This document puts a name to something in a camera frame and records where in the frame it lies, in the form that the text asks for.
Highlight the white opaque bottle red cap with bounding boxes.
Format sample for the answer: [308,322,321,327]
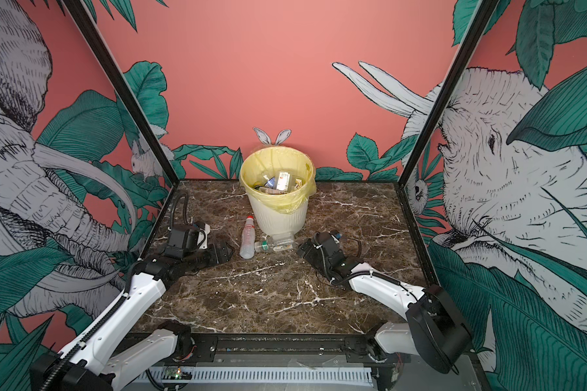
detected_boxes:
[239,216,255,260]

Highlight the clear bottle green band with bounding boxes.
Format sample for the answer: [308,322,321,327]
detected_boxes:
[254,233,295,253]

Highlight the clear bottle sunflower label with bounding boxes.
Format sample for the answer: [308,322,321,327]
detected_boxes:
[275,171,294,193]

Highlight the small clear bottle blue cap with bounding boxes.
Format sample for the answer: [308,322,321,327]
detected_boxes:
[263,175,276,189]

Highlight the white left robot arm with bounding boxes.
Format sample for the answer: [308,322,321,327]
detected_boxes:
[29,241,234,390]

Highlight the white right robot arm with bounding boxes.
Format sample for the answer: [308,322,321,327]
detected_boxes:
[297,232,473,374]

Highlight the white ribbed trash bin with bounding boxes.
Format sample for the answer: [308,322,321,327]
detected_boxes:
[249,195,308,236]

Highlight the yellow plastic bin liner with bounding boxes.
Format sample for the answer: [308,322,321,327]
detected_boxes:
[239,146,316,213]

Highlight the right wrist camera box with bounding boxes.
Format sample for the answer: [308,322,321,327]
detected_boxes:
[312,232,341,258]

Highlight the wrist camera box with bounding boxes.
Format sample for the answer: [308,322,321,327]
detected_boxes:
[312,232,341,258]
[163,222,210,260]

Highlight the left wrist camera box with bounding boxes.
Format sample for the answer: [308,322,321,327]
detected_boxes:
[163,222,210,260]

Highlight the black front rail base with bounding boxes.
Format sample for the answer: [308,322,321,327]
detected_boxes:
[121,333,402,391]

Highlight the white ribbed cable duct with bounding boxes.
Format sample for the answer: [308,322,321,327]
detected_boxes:
[131,366,375,387]

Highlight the black frame post left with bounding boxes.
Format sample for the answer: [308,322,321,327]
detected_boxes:
[63,0,180,187]

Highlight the black frame post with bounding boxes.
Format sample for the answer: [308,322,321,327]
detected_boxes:
[398,0,498,190]
[63,0,180,187]

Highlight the black frame post right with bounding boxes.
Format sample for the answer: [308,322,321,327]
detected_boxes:
[398,0,498,190]

